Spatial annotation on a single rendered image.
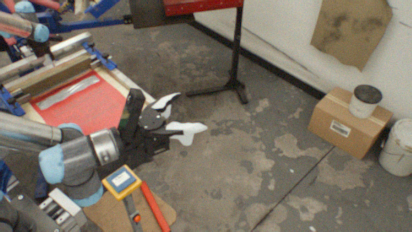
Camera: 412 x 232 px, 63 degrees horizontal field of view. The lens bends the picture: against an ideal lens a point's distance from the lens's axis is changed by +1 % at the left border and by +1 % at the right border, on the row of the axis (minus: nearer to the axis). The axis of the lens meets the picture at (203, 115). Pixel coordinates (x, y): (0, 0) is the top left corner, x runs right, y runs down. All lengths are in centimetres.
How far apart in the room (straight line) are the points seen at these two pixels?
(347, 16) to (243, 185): 152
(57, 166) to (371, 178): 255
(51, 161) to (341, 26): 250
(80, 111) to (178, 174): 109
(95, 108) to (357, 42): 200
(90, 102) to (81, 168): 121
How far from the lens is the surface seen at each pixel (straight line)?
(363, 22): 279
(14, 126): 83
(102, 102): 192
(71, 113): 191
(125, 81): 196
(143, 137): 77
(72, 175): 76
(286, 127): 307
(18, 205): 127
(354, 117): 291
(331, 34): 295
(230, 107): 316
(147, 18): 258
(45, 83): 203
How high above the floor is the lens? 224
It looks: 47 degrees down
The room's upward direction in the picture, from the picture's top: straight up
